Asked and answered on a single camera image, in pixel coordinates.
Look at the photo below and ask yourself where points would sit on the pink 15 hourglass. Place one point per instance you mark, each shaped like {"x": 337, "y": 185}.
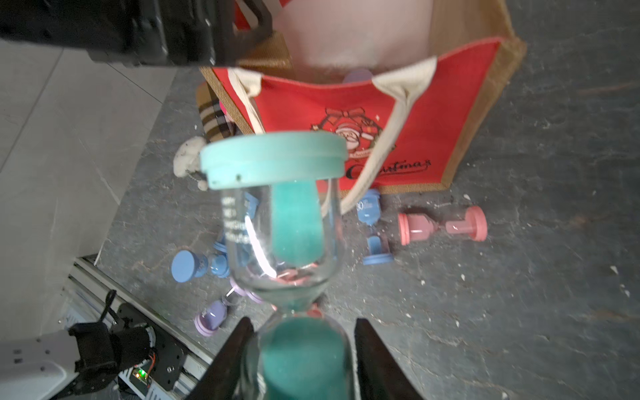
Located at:
{"x": 419, "y": 227}

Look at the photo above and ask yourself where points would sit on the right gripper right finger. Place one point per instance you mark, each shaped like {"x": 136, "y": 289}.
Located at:
{"x": 379, "y": 375}

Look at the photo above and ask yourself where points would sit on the large blue hourglass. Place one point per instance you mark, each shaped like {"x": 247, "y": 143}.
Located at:
{"x": 206, "y": 255}

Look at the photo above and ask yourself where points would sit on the green small hourglass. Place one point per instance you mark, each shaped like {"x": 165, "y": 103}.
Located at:
{"x": 283, "y": 231}

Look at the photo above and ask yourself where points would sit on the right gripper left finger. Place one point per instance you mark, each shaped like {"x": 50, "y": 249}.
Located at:
{"x": 221, "y": 379}

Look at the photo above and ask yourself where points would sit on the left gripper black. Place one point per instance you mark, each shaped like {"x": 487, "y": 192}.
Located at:
{"x": 187, "y": 34}

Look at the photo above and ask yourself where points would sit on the white fluffy plush toy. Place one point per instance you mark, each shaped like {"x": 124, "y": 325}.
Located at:
{"x": 186, "y": 161}

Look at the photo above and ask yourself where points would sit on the red canvas jute bag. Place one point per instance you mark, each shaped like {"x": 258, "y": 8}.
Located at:
{"x": 438, "y": 67}

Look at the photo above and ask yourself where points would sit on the blue small hourglass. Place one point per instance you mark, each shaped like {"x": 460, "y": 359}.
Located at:
{"x": 369, "y": 212}

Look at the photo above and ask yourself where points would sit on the purple hourglass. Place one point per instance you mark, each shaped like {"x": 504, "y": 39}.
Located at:
{"x": 358, "y": 75}
{"x": 208, "y": 322}

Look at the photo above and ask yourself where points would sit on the plaid brown pouch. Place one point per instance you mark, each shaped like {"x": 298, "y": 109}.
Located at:
{"x": 217, "y": 125}

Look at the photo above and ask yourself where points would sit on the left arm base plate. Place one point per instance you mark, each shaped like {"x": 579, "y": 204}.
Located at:
{"x": 165, "y": 363}

